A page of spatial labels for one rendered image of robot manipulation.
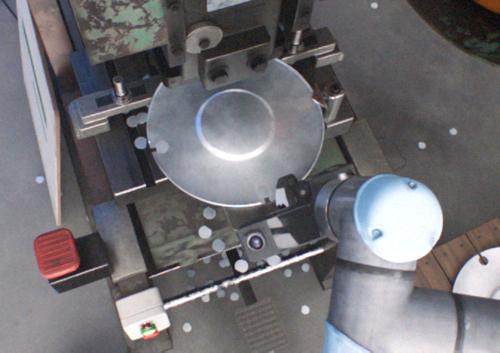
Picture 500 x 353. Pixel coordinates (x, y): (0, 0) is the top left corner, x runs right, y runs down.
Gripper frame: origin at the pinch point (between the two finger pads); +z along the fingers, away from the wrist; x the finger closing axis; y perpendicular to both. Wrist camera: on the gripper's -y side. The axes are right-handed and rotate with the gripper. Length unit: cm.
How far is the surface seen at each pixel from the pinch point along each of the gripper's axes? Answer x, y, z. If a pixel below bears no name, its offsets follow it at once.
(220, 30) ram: 25.3, -0.1, -3.7
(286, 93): 14.7, 11.7, 16.1
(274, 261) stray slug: -11.4, 0.1, 18.8
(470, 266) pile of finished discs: -35, 46, 41
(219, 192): 3.8, -5.7, 11.0
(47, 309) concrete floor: -16, -48, 88
